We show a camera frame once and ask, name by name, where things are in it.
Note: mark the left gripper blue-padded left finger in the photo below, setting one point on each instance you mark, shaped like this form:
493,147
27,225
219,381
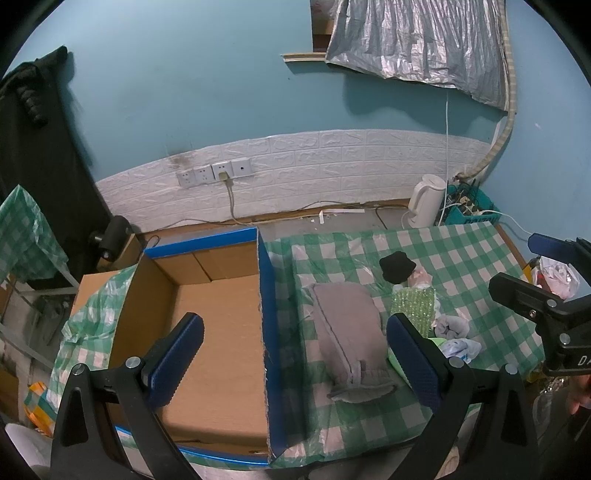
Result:
169,358

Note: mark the black hanging clothes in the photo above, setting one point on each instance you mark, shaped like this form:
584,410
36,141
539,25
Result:
38,153

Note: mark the green white checkered tablecloth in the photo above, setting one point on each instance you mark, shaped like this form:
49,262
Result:
461,259

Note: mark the teal plastic basket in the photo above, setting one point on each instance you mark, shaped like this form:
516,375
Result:
467,203

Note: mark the beige insulated pipe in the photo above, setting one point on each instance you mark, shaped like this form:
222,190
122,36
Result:
504,127

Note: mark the light green foam sheet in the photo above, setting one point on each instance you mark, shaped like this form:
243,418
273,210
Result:
397,366

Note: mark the pink white plastic-wrapped bundle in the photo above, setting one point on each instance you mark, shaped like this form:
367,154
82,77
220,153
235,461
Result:
420,279

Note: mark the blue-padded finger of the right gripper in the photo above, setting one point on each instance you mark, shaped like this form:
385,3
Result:
574,252
535,303

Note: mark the green glittery knitted cloth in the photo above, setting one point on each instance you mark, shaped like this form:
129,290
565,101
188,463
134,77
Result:
418,305

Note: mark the blue-edged cardboard box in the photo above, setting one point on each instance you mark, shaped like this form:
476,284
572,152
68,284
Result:
228,406

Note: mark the white plastic bags pile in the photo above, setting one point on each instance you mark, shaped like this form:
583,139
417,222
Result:
555,277

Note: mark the white wall socket strip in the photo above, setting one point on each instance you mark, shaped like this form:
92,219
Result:
217,172

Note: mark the black knit hat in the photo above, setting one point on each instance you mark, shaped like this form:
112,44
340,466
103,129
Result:
397,267

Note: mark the checkered cloth on rack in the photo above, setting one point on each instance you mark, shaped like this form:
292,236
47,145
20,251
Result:
28,247

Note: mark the white electric kettle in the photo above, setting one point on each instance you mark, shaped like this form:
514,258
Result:
425,201

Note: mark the white bag with blue print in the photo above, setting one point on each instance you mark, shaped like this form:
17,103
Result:
465,349

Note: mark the grey rolled socks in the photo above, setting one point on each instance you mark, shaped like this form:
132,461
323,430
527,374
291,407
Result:
451,327

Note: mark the grey pillow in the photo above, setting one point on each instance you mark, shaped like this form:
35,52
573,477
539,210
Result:
352,343

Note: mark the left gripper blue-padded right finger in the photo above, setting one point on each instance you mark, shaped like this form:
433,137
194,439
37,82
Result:
420,359

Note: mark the silver foil curtain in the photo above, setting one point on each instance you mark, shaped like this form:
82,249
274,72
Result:
447,44

